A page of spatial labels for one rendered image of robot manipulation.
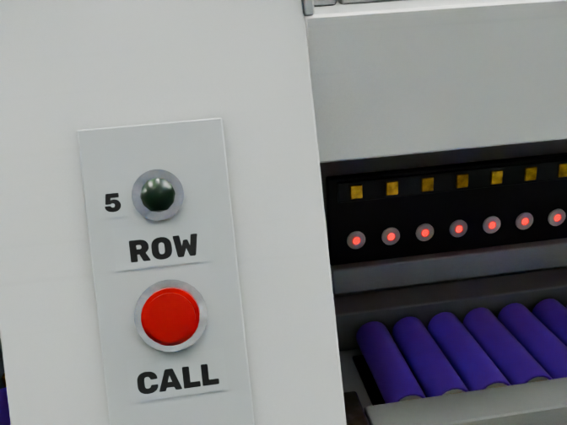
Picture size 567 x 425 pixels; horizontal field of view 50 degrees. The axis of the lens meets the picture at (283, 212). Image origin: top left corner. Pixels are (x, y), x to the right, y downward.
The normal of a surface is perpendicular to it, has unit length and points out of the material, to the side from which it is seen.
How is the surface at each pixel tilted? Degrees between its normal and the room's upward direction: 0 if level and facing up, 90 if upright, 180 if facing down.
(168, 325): 90
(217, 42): 90
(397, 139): 111
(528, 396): 20
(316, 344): 90
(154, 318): 90
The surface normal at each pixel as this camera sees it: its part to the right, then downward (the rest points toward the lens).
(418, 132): 0.15, 0.36
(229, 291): 0.11, 0.01
